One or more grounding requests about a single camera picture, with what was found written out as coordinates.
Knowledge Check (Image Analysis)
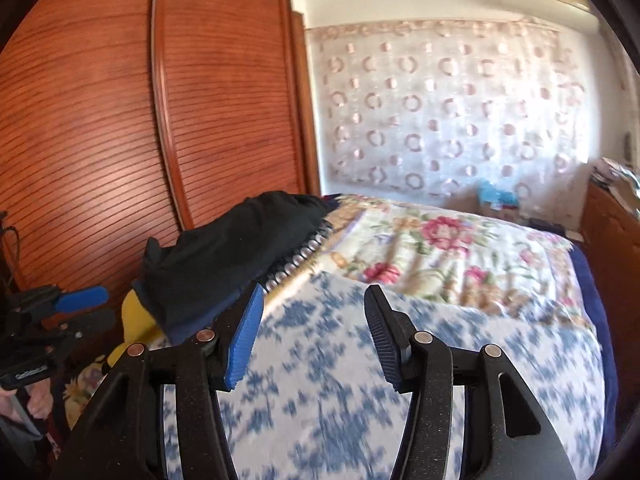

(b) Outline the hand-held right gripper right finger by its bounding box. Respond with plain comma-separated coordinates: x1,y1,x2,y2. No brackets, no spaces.
364,284,576,480

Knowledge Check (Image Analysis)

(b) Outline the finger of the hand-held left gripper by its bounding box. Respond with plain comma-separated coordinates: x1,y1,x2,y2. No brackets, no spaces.
10,285,110,317
20,308,117,343

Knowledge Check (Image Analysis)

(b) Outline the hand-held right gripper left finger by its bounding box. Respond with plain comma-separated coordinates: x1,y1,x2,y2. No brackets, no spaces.
50,282,265,480

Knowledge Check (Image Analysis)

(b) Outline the black printed t-shirt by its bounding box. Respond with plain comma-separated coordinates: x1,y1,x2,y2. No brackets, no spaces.
142,191,332,306

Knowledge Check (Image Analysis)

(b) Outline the person's left hand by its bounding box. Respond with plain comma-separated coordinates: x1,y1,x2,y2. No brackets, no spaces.
0,384,54,422

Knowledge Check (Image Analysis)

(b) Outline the yellow plush toy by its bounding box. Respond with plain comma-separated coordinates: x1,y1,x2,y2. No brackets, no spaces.
102,287,161,373

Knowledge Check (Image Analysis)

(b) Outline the yellow floral bed cover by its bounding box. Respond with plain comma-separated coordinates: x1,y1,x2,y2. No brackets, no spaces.
62,355,108,406

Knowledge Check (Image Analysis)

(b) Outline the navy blue folded cloth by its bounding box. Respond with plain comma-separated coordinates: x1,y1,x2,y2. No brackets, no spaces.
131,260,261,347

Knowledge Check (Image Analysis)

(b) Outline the dark gold-patterned cloth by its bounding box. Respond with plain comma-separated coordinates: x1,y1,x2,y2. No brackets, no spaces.
262,220,336,293

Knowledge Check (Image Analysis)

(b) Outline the blue floral bed sheet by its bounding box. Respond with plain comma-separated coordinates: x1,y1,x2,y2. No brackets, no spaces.
150,270,608,480

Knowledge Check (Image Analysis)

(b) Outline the pink floral blanket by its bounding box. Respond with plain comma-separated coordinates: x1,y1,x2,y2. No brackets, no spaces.
300,195,601,331

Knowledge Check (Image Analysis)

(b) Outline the wooden louvred wardrobe door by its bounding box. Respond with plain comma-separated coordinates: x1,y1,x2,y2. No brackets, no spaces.
150,0,321,233
0,0,193,306

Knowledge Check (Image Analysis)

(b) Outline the small cardboard box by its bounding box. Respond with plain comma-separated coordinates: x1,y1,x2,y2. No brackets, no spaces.
480,200,521,221

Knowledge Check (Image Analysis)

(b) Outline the blue cloth on box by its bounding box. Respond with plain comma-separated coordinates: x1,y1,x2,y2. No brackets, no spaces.
475,180,518,206

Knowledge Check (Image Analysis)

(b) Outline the navy blue mattress cover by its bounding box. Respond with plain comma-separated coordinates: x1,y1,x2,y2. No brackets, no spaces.
570,240,621,461

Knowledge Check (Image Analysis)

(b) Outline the circle-patterned sheer curtain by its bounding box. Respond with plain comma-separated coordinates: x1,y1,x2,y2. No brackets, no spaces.
305,17,598,208

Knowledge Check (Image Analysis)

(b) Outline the long wooden cabinet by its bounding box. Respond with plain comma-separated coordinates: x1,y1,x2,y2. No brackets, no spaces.
580,180,640,281

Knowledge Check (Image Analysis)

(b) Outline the pile of papers and boxes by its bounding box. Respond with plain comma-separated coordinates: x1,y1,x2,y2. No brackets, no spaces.
590,157,640,196

